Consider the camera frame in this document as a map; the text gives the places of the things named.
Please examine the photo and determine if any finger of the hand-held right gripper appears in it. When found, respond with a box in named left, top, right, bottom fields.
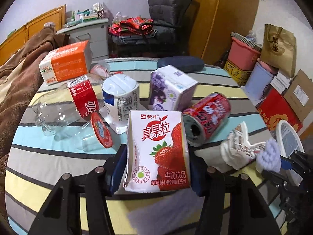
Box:
left=262, top=170, right=305, bottom=194
left=280, top=149, right=313, bottom=175

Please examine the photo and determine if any clear cup with red lid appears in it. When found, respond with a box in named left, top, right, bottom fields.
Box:
left=55, top=113, right=113, bottom=152

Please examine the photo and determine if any wooden headboard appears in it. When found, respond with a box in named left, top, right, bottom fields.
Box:
left=0, top=4, right=67, bottom=54

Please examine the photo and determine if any brown cardboard box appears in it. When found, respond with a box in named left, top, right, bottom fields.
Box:
left=284, top=69, right=313, bottom=123

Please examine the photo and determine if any clear bottle with red label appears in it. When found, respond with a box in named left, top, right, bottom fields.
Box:
left=31, top=75, right=108, bottom=137

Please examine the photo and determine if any lavender plastic bucket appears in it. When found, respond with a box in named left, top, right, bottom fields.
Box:
left=245, top=59, right=276, bottom=101

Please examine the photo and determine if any brown paper bag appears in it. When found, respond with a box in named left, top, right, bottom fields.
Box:
left=260, top=24, right=297, bottom=77

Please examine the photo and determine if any white yogurt cup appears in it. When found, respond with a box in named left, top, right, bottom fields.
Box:
left=101, top=72, right=140, bottom=135

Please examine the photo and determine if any pink plastic basket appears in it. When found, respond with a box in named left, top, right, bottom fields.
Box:
left=228, top=37, right=262, bottom=71

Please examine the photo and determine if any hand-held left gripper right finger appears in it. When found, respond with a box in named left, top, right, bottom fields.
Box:
left=187, top=149, right=282, bottom=235

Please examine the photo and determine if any dark blue glasses case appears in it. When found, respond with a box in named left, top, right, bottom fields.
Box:
left=157, top=56, right=204, bottom=73

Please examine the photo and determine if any white plastic bag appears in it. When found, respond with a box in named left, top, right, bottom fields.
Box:
left=114, top=12, right=129, bottom=23

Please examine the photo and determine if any grey nightstand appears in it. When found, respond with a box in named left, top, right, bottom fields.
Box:
left=56, top=18, right=110, bottom=60

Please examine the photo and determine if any white wrapper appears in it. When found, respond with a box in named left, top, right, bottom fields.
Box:
left=219, top=122, right=267, bottom=170

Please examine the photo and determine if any orange and white tissue box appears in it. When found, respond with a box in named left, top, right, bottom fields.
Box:
left=39, top=40, right=92, bottom=87

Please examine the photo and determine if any grey folding chair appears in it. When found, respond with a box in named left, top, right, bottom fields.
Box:
left=109, top=0, right=196, bottom=55

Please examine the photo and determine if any pile of small boxes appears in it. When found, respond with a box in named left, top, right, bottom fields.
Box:
left=64, top=2, right=109, bottom=28

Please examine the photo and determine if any white round bin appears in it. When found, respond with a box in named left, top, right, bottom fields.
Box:
left=276, top=119, right=305, bottom=157

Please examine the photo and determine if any purple milk carton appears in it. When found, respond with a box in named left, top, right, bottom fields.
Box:
left=147, top=65, right=199, bottom=113

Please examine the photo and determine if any striped tablecloth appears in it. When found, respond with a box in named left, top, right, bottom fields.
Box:
left=5, top=57, right=289, bottom=235

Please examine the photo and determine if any yellow patterned box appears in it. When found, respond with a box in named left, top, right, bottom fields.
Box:
left=223, top=59, right=252, bottom=86

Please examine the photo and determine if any red drink can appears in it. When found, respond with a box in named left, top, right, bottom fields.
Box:
left=182, top=92, right=232, bottom=148

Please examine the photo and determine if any small clear pink cup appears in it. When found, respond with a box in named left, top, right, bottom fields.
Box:
left=90, top=62, right=111, bottom=78

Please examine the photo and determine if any red carton box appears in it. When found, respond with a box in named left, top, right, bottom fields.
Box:
left=255, top=88, right=304, bottom=133

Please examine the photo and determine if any wooden wardrobe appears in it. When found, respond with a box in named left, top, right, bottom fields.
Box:
left=166, top=0, right=262, bottom=65

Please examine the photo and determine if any red plaid cloth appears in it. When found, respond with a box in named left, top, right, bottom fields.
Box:
left=109, top=17, right=158, bottom=38

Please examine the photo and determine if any lavender fluffy cloth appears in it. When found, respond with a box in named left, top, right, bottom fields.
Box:
left=255, top=138, right=282, bottom=173

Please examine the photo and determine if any strawberry milk carton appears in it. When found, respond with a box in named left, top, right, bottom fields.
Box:
left=123, top=110, right=192, bottom=193

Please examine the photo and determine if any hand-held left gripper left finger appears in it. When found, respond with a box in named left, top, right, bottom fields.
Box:
left=29, top=144, right=129, bottom=235

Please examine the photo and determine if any brown blanket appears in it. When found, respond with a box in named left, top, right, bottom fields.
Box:
left=0, top=26, right=71, bottom=157

